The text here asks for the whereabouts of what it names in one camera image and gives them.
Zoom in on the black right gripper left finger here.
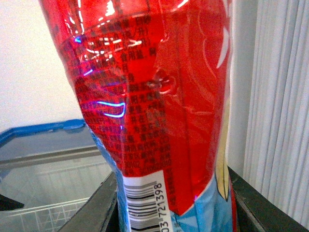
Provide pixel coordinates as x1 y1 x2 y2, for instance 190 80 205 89
59 173 118 232

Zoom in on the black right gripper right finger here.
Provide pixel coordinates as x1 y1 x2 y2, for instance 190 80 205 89
228 168 308 232

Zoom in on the white wire freezer basket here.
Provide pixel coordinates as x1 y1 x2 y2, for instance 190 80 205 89
0 198 89 232

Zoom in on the glass sliding freezer lid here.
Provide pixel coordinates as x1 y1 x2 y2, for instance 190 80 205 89
0 127 101 170

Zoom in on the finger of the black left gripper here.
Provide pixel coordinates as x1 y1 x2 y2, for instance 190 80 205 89
0 195 24 211

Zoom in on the white chest freezer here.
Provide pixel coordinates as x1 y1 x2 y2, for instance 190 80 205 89
0 118 114 232

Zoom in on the red labelled drink bottle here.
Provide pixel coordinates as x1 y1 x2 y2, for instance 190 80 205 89
40 0 239 232

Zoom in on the white curtain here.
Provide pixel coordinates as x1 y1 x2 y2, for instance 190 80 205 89
243 0 309 227

